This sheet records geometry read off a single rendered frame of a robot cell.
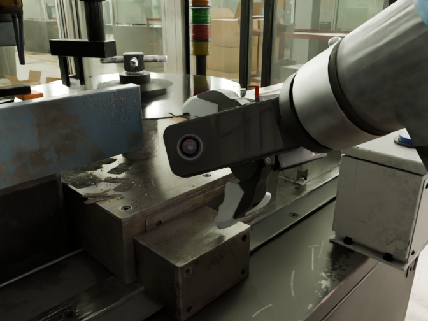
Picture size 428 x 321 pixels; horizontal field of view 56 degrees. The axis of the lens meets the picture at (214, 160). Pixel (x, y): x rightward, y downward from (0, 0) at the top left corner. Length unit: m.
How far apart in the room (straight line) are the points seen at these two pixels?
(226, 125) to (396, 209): 0.29
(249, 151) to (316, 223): 0.35
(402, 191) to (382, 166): 0.04
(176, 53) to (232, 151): 0.91
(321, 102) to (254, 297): 0.28
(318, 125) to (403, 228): 0.29
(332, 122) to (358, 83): 0.04
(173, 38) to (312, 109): 0.96
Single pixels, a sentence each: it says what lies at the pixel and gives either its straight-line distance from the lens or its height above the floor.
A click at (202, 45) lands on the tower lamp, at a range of 0.87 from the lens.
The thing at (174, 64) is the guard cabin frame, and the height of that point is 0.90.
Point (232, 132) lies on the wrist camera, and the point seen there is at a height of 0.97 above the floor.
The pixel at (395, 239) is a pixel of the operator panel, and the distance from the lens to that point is 0.57.
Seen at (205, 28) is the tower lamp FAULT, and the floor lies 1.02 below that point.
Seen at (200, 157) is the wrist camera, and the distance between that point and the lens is 0.33.
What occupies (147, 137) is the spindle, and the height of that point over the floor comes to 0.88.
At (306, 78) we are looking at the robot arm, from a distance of 0.30.
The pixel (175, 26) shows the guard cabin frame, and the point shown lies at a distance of 1.21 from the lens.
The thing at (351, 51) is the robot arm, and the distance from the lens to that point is 0.27.
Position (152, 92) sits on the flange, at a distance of 0.57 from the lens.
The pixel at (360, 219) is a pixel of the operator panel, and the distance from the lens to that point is 0.58.
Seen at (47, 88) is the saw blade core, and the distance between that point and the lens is 0.67.
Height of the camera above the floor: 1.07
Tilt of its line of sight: 21 degrees down
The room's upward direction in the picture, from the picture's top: straight up
